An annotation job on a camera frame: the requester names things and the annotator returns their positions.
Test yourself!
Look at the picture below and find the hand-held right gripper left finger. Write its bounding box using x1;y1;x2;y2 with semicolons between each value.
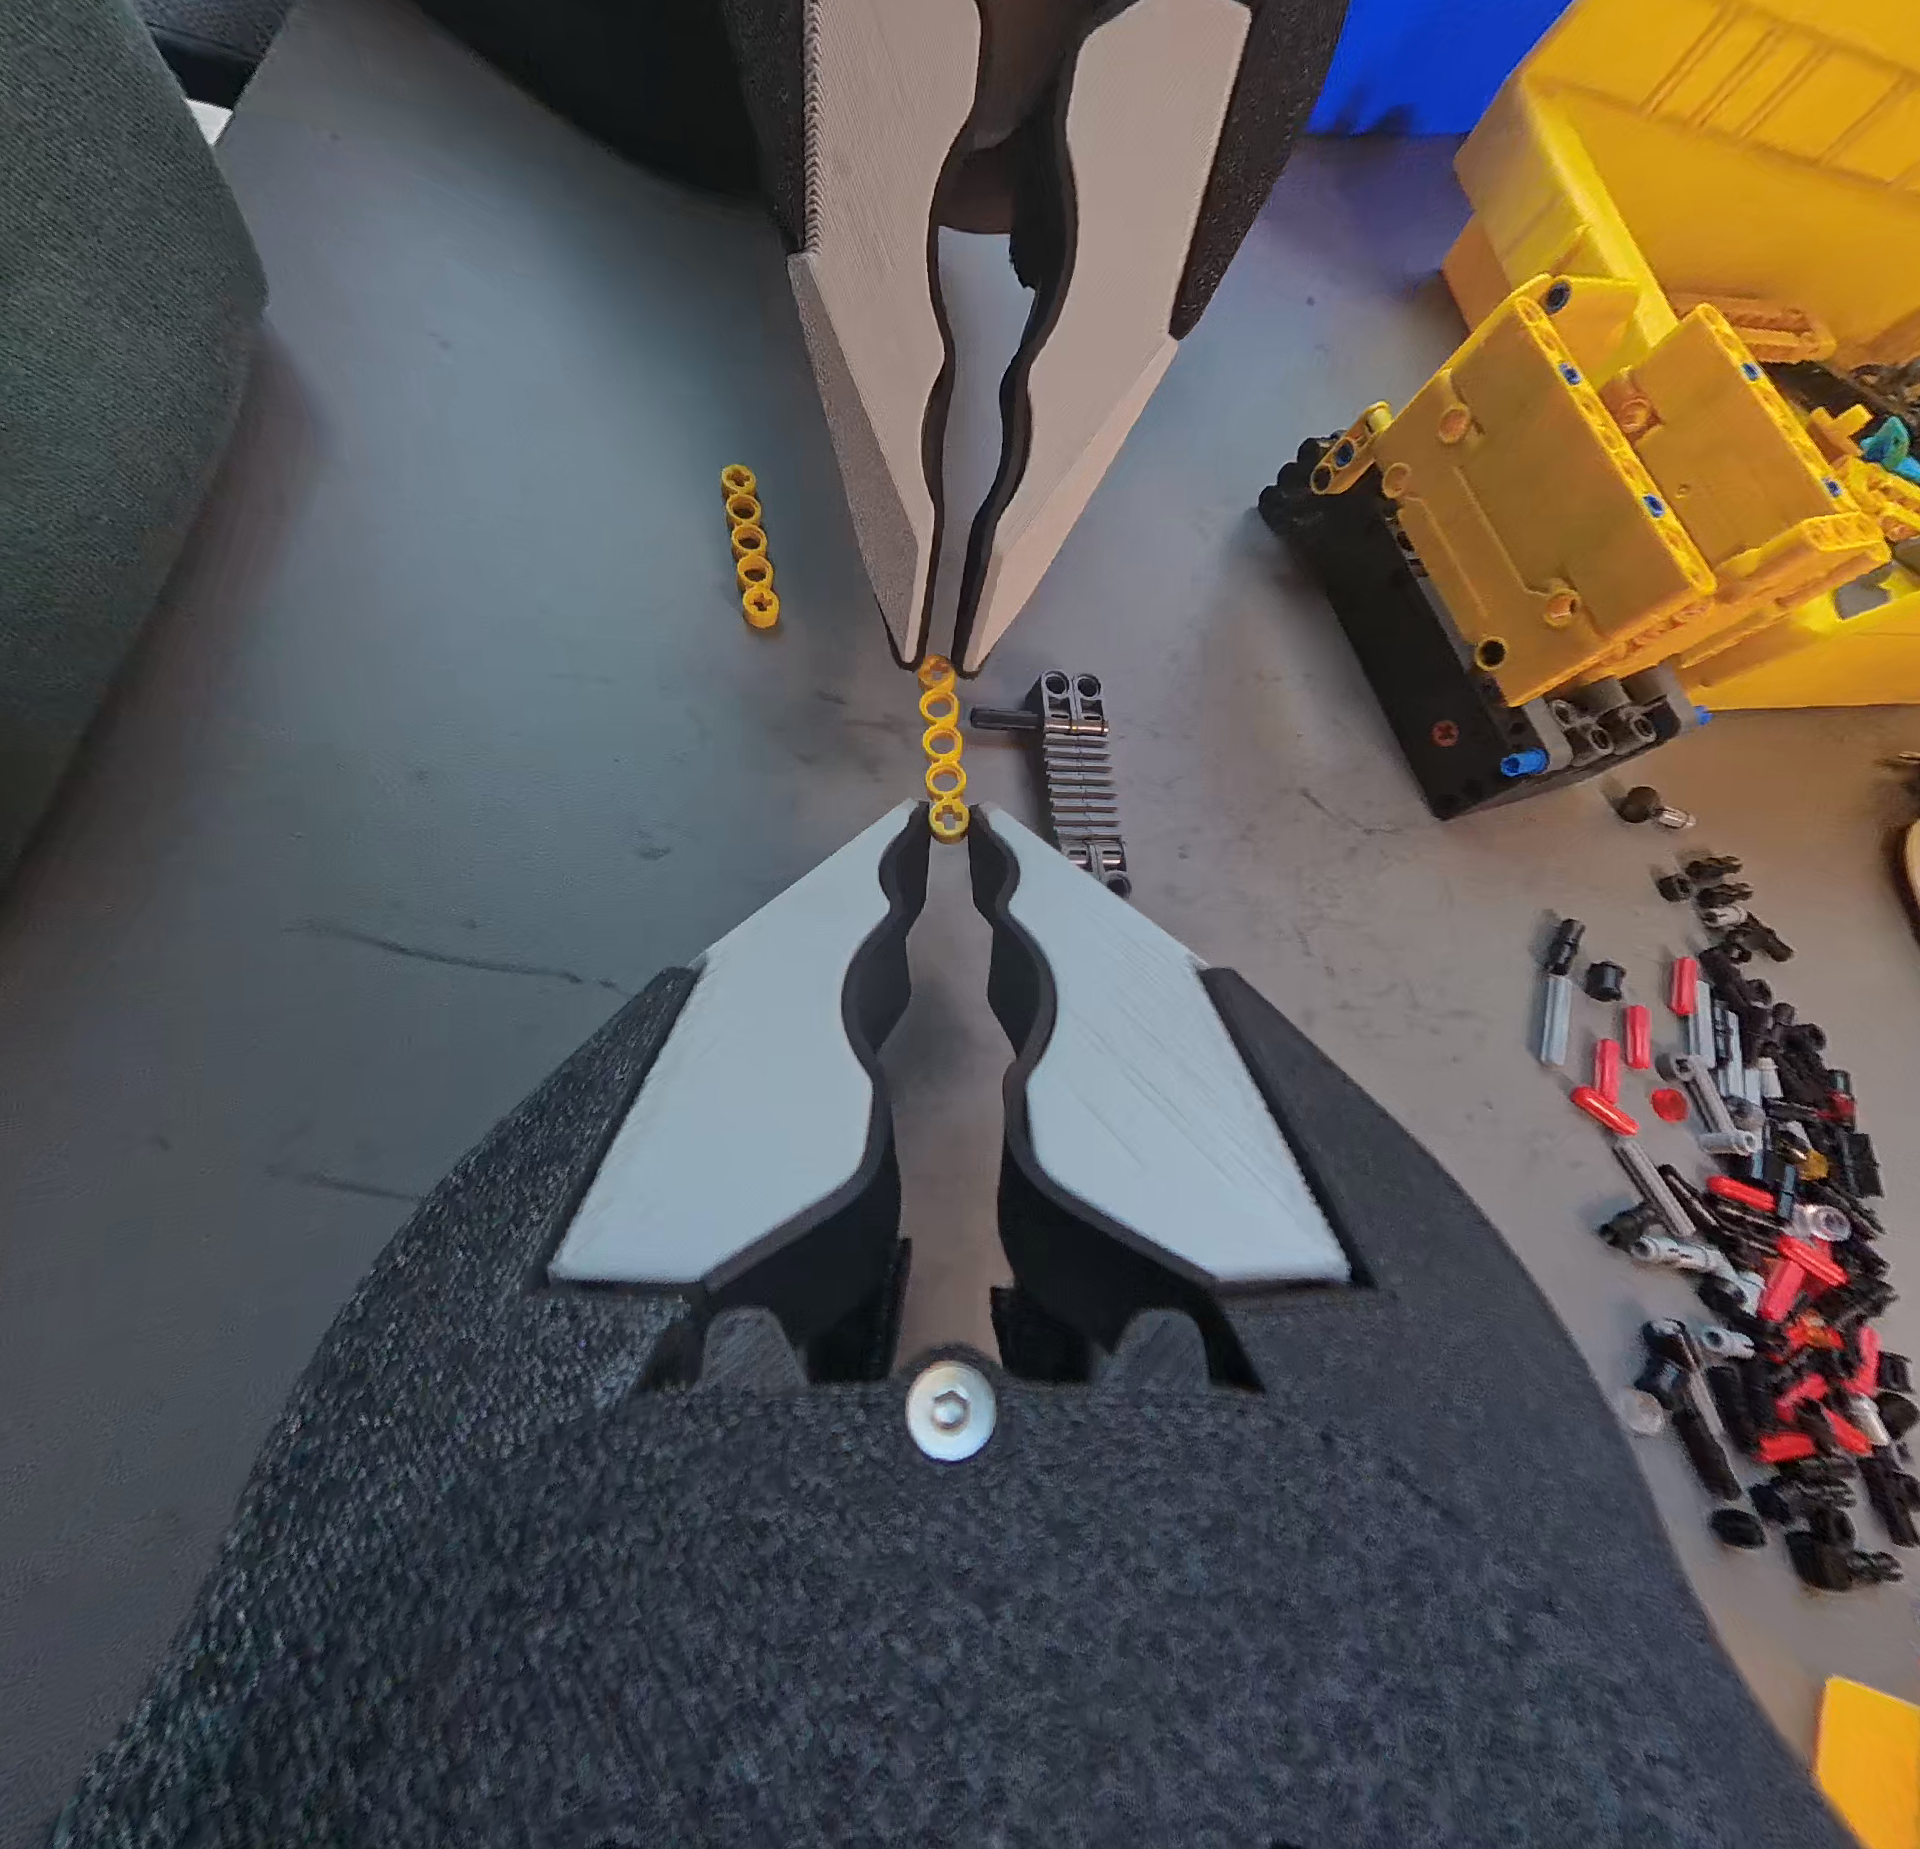
547;798;924;1387

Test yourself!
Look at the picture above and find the pile of small lego pins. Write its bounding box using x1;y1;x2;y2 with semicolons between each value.
1527;781;1920;1598

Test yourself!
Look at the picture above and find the yellow plastic bin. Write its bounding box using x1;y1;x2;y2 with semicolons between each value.
1810;1674;1920;1849
1437;0;1920;715

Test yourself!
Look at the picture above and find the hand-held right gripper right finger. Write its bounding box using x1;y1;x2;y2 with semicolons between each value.
969;806;1357;1387

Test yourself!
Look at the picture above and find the yellow black lego model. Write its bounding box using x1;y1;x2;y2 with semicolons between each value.
1255;274;1920;825

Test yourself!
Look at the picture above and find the orange lego frame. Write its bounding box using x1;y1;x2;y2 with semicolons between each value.
1710;304;1843;369

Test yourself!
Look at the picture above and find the yellow lego beam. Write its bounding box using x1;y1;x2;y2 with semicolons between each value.
718;463;785;634
912;654;977;846

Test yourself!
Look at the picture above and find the blue plastic bin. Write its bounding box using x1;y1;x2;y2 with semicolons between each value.
1302;0;1641;143

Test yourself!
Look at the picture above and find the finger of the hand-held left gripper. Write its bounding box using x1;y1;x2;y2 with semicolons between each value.
787;0;991;673
954;0;1258;679

